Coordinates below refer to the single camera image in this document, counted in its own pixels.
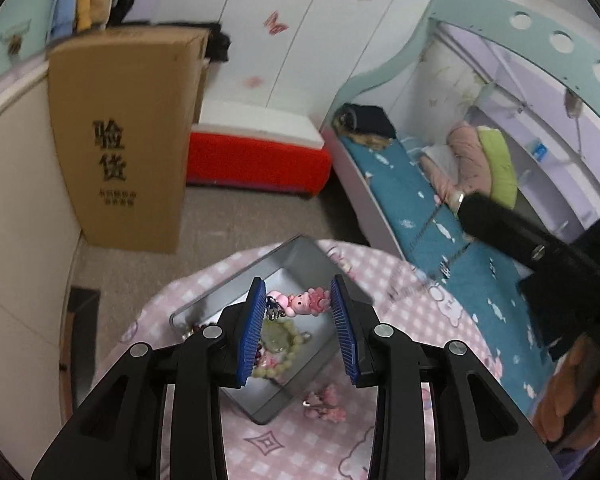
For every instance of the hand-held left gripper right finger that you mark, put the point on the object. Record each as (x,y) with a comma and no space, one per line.
(345,330)

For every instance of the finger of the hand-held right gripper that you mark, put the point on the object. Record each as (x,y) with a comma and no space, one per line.
(500,230)

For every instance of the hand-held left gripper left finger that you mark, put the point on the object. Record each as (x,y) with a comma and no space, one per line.
(247,335)

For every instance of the pale green jade pendant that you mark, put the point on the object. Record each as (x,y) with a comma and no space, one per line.
(275,337)

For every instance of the grey box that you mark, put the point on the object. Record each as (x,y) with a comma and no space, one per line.
(300,265)

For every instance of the person's right hand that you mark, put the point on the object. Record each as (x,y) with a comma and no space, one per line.
(555,400)

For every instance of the pink and green quilt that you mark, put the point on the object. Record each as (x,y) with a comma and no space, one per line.
(495,160)

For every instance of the blue candy print bedsheet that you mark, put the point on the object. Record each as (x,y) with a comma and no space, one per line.
(430,220)

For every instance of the small blue box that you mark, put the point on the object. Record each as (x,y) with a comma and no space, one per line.
(537,151)

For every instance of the white pillow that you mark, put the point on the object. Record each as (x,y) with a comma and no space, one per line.
(437,155)

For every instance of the pink checkered tablecloth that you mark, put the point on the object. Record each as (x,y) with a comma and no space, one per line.
(290,450)

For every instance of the grey metal support rod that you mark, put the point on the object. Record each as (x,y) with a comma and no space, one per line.
(579,135)

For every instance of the grey hanging cloth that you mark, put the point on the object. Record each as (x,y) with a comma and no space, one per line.
(572,105)

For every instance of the tan folded garment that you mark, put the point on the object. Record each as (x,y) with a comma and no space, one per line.
(370,141)

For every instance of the dark folded clothes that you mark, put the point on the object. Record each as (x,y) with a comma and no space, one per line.
(370,120)

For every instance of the red storage ottoman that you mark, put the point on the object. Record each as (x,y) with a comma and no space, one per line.
(255,160)

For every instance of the faint pink butterfly sticker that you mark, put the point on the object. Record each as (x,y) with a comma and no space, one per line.
(254,81)

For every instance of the large cardboard box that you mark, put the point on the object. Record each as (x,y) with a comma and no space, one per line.
(125,110)

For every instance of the white wardrobe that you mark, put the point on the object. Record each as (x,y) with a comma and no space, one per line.
(305,60)

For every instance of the teal bunk bed frame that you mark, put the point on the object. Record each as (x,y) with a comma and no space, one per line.
(480,5)

